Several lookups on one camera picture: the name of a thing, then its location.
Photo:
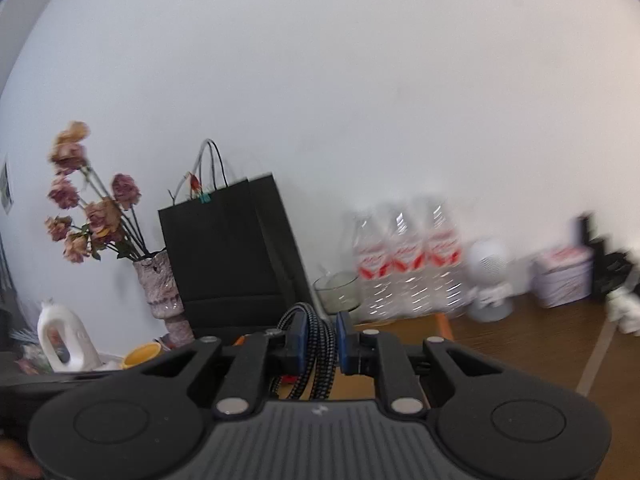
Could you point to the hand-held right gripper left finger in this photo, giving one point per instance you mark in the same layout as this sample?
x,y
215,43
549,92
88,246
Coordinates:
x,y
300,345

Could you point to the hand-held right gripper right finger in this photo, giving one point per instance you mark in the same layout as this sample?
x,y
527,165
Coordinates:
x,y
344,342

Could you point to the orange cardboard box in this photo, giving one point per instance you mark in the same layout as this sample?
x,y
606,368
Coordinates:
x,y
443,327

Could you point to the clear glass container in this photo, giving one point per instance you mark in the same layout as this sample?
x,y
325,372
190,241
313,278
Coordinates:
x,y
340,295

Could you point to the person's left hand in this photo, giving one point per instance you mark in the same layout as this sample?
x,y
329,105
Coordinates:
x,y
15,462

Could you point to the white detergent jug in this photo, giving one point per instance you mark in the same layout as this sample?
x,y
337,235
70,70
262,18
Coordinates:
x,y
75,340

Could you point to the clear water bottle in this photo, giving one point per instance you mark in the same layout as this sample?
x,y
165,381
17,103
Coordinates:
x,y
372,265
407,265
445,260

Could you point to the black paper bag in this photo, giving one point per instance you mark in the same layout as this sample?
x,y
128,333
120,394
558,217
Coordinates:
x,y
220,260

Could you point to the yellow cup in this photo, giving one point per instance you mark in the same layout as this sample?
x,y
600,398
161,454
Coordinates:
x,y
140,354

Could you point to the mottled purple vase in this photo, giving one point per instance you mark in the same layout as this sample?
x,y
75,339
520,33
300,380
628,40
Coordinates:
x,y
157,285

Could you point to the small white fan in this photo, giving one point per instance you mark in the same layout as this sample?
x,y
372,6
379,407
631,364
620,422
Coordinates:
x,y
487,265

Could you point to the dried pink roses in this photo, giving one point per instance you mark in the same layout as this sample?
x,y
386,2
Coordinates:
x,y
100,212

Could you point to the printed tin box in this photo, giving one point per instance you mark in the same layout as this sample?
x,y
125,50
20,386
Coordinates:
x,y
562,275

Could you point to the small black bottle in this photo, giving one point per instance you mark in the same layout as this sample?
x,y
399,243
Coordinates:
x,y
612,275

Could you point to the white power strip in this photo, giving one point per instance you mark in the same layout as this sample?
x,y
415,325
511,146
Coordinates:
x,y
625,310

